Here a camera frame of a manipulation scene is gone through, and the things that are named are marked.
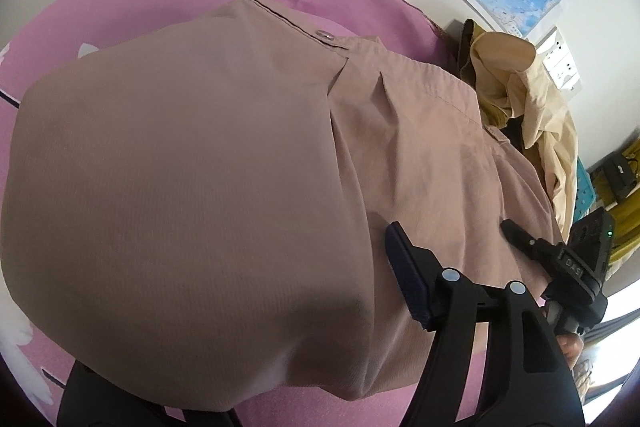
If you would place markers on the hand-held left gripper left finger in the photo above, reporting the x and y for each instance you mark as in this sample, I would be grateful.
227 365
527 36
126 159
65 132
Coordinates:
100 394

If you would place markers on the black box device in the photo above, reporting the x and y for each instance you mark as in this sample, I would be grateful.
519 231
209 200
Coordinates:
617 177

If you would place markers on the pink floral bed sheet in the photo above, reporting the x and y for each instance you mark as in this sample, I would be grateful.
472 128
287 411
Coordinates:
100 2

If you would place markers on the person's right hand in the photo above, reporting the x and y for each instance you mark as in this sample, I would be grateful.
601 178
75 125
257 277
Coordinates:
570 347

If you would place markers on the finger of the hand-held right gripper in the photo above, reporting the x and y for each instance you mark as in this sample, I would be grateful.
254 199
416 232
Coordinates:
525 244

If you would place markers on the white wall socket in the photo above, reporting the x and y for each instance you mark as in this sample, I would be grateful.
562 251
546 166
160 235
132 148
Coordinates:
560 57

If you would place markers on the cream garment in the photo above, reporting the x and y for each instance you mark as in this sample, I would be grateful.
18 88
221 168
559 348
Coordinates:
520 72

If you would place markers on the yellow cloth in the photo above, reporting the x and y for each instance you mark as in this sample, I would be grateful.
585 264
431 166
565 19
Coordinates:
625 232

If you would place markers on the teal perforated panel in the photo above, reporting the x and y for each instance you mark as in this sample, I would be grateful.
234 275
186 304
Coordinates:
585 192

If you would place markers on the tan garment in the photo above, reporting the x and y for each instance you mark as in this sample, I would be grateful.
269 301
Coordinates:
200 167

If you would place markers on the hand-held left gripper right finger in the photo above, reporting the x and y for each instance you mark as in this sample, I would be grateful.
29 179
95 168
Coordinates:
407 272

